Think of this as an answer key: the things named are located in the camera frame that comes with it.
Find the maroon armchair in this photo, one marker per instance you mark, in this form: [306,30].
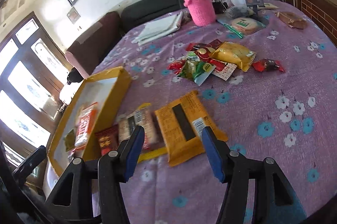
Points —
[91,47]

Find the red gold chips pack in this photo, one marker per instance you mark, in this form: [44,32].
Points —
[202,50]

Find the green triangular snack pack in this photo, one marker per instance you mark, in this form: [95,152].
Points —
[195,71]

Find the brown beige snack bar pack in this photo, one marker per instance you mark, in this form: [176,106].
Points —
[153,146]

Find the red dark candy pack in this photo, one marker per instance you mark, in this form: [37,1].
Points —
[268,65]

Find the yellow cracker pack with barcode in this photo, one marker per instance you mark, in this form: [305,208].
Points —
[181,123]

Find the small red candy wrapper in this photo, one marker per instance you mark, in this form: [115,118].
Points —
[176,66]

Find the pink sleeved water bottle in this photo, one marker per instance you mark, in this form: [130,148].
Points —
[201,11]

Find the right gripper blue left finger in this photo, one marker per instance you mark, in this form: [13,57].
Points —
[89,191]

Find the orange white biscuit pack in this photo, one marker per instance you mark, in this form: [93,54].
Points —
[86,121]

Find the round biscuits in clear bag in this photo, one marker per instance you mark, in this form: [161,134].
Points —
[243,26]

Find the brown foil snack pack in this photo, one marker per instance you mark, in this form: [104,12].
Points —
[292,20]

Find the green yellow snack in tray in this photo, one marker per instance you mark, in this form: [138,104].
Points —
[69,140]

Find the yellow cardboard tray box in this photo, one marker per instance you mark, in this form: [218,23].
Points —
[108,89]

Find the dark red jujube snack pack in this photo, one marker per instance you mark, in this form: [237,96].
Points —
[108,139]

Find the red white flat sachet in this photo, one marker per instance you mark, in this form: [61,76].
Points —
[222,69]

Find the folded white cloth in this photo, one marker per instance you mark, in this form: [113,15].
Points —
[159,28]

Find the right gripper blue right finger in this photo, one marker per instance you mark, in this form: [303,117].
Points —
[275,201]

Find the purple floral tablecloth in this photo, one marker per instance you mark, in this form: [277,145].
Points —
[289,116]

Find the yellow cheese sandwich crackers pack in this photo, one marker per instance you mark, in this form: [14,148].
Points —
[235,53]

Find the wooden framed window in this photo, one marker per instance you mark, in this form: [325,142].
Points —
[33,73]

